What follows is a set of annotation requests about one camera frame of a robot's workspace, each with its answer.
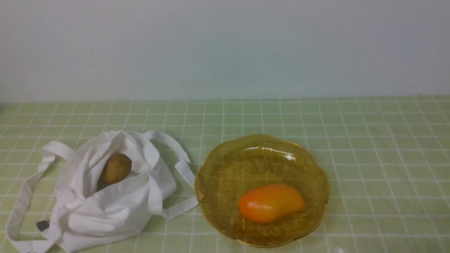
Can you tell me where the white cloth tote bag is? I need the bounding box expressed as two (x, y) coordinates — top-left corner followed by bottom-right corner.
(5, 130), (198, 253)

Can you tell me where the orange mango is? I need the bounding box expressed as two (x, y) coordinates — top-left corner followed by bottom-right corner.
(238, 184), (306, 224)

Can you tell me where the brown round fruit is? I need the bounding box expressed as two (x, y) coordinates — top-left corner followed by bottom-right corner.
(99, 153), (132, 184)

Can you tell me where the green checkered tablecloth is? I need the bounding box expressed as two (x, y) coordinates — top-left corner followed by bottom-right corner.
(0, 96), (450, 253)

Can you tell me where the amber glass bowl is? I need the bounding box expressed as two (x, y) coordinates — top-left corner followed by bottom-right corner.
(194, 134), (330, 248)

